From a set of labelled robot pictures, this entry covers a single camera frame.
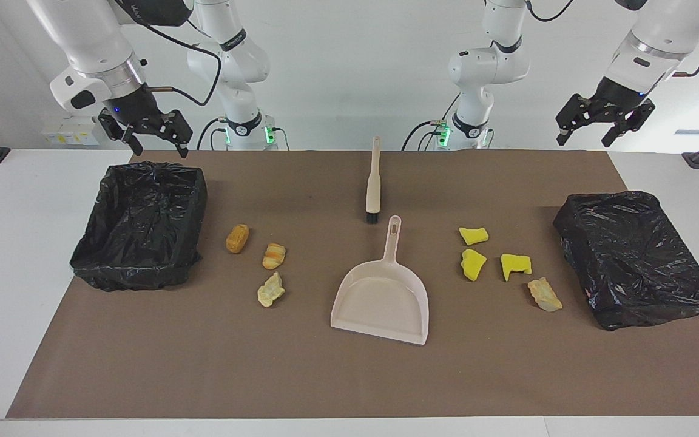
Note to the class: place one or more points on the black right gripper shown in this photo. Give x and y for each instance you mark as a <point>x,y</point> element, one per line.
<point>137,109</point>

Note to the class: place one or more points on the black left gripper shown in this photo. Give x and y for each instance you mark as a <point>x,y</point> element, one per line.
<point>617,97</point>

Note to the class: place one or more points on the brown foam chunk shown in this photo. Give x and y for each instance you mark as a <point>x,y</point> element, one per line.
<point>237,238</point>

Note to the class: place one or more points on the orange striped foam chunk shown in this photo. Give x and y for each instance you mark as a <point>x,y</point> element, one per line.
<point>273,257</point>

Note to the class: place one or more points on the yellow green sponge piece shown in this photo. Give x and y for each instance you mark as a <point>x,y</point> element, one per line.
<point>474,235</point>

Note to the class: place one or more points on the beige and orange foam chunk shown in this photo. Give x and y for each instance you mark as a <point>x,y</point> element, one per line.
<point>545,294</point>

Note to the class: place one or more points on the pale yellow foam chunk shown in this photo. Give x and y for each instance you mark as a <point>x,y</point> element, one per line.
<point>270,290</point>

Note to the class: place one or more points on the beige hand brush black bristles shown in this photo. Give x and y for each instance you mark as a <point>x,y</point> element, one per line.
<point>374,182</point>

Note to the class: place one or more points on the pale pink plastic dustpan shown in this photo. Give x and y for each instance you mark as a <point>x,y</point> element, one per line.
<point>380,303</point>

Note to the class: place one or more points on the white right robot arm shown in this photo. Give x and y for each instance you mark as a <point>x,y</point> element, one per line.
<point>94,36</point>

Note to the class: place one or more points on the open bin with black bag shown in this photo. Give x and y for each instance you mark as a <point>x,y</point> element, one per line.
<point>143,212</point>

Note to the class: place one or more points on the bin covered by black bag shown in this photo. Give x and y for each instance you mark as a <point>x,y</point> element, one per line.
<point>634,261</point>

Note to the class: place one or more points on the white box yellow labels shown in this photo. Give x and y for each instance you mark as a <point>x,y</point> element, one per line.
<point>70,130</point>

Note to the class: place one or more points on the brown table mat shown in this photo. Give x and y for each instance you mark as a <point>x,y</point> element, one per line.
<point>234,364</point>

